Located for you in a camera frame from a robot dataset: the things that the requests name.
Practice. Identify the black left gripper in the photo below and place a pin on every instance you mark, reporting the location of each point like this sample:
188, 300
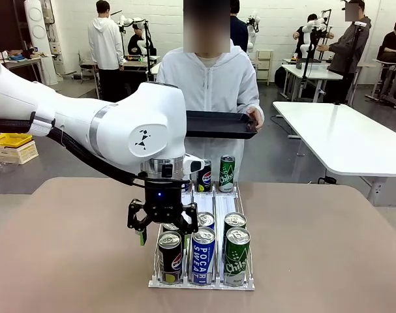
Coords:
161, 202

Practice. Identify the black Pepsi can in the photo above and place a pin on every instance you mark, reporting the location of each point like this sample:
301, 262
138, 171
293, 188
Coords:
170, 261
205, 177
169, 227

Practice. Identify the green Chilsung cider can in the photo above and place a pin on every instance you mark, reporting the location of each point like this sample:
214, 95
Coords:
235, 221
227, 176
237, 261

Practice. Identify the black serving tray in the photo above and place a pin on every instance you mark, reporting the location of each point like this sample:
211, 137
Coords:
217, 125

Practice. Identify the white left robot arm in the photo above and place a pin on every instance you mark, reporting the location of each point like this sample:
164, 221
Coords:
119, 130

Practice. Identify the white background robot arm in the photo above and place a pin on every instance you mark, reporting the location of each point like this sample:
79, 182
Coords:
251, 36
126, 22
316, 23

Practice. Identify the person's left forearm white sleeve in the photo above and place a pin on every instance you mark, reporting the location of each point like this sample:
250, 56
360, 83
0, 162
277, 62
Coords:
250, 107

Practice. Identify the person in white zip hoodie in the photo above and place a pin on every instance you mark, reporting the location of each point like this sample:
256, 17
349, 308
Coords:
214, 84

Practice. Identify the seated person in black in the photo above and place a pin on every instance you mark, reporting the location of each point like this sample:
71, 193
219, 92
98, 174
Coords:
391, 42

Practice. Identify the person's left hand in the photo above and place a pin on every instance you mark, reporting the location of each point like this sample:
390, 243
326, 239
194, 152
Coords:
258, 117

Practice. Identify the cream plastic crate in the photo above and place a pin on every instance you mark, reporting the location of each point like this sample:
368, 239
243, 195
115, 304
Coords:
18, 155

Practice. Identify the yellow plastic crate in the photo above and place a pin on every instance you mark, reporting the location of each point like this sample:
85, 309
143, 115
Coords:
8, 140

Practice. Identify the white shelf cart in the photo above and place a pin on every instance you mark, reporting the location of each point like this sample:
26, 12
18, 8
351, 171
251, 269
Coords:
264, 65

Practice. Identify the bystander white hoodie black trousers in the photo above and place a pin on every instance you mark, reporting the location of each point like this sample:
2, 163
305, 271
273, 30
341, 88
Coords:
104, 42

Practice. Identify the large white table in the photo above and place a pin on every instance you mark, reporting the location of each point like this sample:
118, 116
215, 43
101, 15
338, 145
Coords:
341, 137

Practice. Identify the bystander in navy top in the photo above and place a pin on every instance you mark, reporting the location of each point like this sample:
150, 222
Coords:
239, 32

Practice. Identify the white cluttered desk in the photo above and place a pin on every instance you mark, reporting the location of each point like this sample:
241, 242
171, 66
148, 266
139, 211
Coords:
24, 60

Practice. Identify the tall white air conditioner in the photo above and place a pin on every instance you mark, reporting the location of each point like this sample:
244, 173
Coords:
38, 32

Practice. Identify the bystander in grey jacket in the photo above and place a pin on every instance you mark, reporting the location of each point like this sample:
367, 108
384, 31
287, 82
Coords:
351, 49

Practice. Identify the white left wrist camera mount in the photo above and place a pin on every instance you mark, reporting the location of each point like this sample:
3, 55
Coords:
194, 163

